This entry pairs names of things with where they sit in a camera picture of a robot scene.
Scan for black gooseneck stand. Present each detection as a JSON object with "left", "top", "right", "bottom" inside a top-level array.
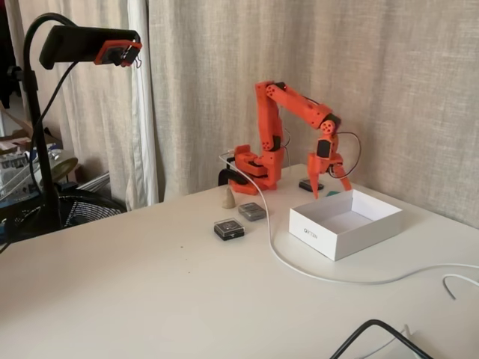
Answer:
[{"left": 6, "top": 13, "right": 76, "bottom": 231}]

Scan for long white cable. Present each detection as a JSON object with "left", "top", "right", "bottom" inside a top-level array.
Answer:
[{"left": 219, "top": 151, "right": 479, "bottom": 286}]

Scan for camera on black stand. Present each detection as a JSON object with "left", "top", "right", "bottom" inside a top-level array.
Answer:
[{"left": 5, "top": 0, "right": 159, "bottom": 211}]

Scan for black holder clamp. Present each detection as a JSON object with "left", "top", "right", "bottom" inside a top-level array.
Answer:
[{"left": 39, "top": 25, "right": 142, "bottom": 70}]

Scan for brown cardboard box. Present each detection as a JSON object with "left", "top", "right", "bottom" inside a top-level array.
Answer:
[{"left": 0, "top": 106, "right": 64, "bottom": 153}]

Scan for black floor fan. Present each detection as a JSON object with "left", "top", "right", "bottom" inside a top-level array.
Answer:
[{"left": 0, "top": 188, "right": 127, "bottom": 246}]

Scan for thick black cable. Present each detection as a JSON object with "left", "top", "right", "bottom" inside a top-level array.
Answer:
[{"left": 329, "top": 319, "right": 435, "bottom": 359}]

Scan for beige small figurine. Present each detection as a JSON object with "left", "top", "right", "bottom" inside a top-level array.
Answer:
[{"left": 219, "top": 185, "right": 237, "bottom": 209}]

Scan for gold lamp shade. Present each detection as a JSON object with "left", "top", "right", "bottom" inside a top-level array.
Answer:
[{"left": 49, "top": 148, "right": 79, "bottom": 181}]

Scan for black table clamp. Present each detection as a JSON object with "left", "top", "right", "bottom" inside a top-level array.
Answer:
[{"left": 218, "top": 168, "right": 255, "bottom": 186}]

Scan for white cardboard box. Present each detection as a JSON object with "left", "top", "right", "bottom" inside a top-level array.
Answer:
[{"left": 288, "top": 188, "right": 404, "bottom": 262}]

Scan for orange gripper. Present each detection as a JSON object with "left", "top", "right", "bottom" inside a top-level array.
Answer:
[{"left": 308, "top": 135, "right": 354, "bottom": 201}]

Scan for black case with clear lid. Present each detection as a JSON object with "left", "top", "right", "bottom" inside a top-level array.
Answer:
[
  {"left": 213, "top": 218, "right": 246, "bottom": 243},
  {"left": 298, "top": 178, "right": 325, "bottom": 193}
]

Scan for short white cable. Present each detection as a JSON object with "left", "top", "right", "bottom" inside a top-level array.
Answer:
[{"left": 443, "top": 274, "right": 479, "bottom": 300}]

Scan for orange camera mount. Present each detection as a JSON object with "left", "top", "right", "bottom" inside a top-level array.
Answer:
[{"left": 94, "top": 41, "right": 144, "bottom": 69}]

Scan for thin black gripper wire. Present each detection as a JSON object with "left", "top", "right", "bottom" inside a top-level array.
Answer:
[{"left": 328, "top": 130, "right": 362, "bottom": 177}]

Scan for beige linen curtain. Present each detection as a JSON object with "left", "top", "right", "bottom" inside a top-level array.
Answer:
[{"left": 147, "top": 0, "right": 479, "bottom": 230}]

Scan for grey small case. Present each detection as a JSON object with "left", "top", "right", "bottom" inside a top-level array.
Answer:
[{"left": 238, "top": 202, "right": 267, "bottom": 222}]

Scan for thin black camera cable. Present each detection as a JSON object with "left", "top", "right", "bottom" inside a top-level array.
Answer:
[{"left": 29, "top": 61, "right": 76, "bottom": 195}]

